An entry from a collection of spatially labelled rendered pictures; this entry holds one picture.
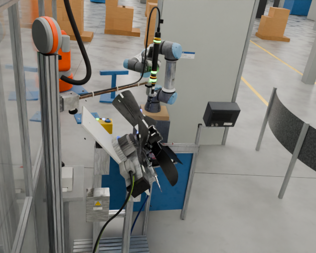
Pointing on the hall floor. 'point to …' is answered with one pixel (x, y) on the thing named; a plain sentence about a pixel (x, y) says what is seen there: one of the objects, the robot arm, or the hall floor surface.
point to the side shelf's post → (66, 226)
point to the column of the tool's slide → (51, 147)
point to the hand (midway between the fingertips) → (155, 65)
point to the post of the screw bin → (146, 213)
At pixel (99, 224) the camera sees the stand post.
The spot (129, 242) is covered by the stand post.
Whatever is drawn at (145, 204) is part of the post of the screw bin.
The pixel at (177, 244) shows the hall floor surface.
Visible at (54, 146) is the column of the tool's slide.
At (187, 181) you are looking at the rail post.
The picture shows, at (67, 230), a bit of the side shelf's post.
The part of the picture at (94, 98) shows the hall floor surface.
